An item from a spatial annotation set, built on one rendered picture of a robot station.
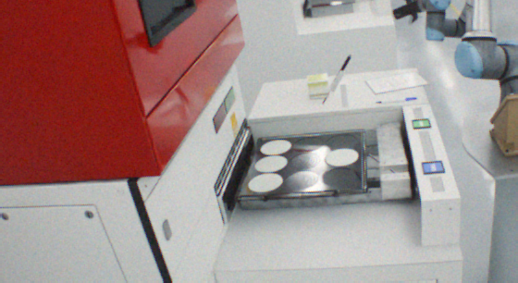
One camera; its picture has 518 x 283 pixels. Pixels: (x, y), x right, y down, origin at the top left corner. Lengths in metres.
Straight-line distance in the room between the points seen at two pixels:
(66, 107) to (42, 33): 0.14
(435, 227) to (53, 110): 0.90
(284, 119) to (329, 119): 0.16
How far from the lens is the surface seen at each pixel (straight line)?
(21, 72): 0.97
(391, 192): 1.39
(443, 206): 1.22
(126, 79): 0.86
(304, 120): 1.71
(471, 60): 1.64
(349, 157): 1.52
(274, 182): 1.45
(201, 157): 1.27
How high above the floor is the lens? 1.65
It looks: 25 degrees down
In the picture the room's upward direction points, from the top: 11 degrees counter-clockwise
